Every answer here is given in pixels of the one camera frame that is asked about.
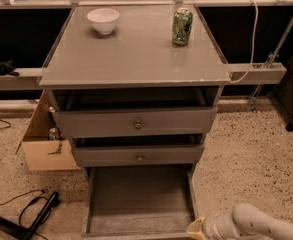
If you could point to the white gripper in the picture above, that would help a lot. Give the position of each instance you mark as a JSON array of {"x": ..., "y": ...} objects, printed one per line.
[{"x": 210, "y": 226}]

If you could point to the grey bottom drawer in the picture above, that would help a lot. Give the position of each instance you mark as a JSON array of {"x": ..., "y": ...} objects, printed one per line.
[{"x": 152, "y": 202}]

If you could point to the grey drawer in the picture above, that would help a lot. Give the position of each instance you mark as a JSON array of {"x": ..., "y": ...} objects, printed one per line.
[
  {"x": 138, "y": 150},
  {"x": 136, "y": 119},
  {"x": 152, "y": 202}
]

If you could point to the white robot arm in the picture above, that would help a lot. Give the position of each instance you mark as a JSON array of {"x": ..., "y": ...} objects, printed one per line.
[{"x": 243, "y": 222}]

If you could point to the grey middle drawer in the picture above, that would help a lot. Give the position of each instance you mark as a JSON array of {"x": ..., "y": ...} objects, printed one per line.
[{"x": 138, "y": 150}]

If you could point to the grey top drawer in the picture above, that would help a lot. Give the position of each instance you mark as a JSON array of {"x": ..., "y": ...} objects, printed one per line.
[{"x": 136, "y": 119}]

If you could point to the grey wooden drawer cabinet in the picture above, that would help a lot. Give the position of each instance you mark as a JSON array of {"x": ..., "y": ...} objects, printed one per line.
[{"x": 137, "y": 63}]

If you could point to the open cardboard box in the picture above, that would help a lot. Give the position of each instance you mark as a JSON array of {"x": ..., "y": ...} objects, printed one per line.
[{"x": 41, "y": 152}]

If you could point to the can inside cardboard box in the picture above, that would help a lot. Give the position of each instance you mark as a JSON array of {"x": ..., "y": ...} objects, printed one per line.
[{"x": 53, "y": 134}]

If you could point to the green soda can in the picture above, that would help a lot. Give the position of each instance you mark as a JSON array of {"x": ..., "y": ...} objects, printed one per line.
[{"x": 182, "y": 25}]

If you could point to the white ceramic bowl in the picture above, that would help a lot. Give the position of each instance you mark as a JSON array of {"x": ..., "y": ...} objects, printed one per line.
[{"x": 103, "y": 20}]

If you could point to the black cloth object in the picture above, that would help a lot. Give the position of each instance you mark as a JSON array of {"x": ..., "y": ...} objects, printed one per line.
[{"x": 6, "y": 68}]

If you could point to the metal rail frame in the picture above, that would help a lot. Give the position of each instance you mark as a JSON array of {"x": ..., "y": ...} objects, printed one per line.
[{"x": 246, "y": 34}]

